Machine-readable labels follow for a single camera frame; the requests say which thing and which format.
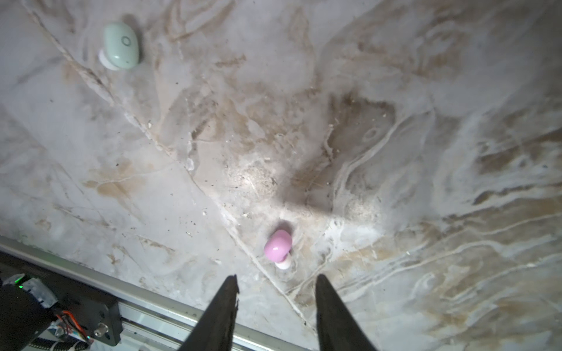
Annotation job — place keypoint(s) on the pink earbud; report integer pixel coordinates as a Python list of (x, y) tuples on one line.
[(278, 249)]

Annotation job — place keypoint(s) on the aluminium front rail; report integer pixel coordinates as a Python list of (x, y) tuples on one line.
[(163, 292)]

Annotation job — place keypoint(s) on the mint earbud left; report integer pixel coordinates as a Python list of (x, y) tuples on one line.
[(120, 49)]

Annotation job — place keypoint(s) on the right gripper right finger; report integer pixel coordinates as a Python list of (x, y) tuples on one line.
[(337, 329)]

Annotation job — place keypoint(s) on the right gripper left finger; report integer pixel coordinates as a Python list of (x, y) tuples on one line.
[(215, 329)]

